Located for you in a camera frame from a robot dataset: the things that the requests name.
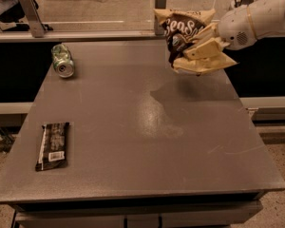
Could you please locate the left metal bracket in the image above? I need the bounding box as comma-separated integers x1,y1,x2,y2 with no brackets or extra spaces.
19,0,45,38

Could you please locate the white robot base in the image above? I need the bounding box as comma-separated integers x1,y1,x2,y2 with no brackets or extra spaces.
229,0,241,10

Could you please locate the middle metal bracket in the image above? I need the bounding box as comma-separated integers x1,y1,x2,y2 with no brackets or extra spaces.
154,0,166,36

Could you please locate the green soda can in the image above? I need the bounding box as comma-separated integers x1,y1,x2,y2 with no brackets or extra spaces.
51,44,75,78

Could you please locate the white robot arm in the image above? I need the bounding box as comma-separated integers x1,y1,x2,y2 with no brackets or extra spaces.
183,0,285,60

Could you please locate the brown and cream chip bag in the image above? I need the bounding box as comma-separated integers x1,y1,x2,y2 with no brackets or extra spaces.
154,9,237,76

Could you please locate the dark rxbar chocolate wrapper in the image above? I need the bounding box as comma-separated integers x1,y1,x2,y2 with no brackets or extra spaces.
35,123,69,172

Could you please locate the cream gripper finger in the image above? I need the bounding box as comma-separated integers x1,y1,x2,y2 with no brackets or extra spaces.
183,37,223,60
189,26,212,46

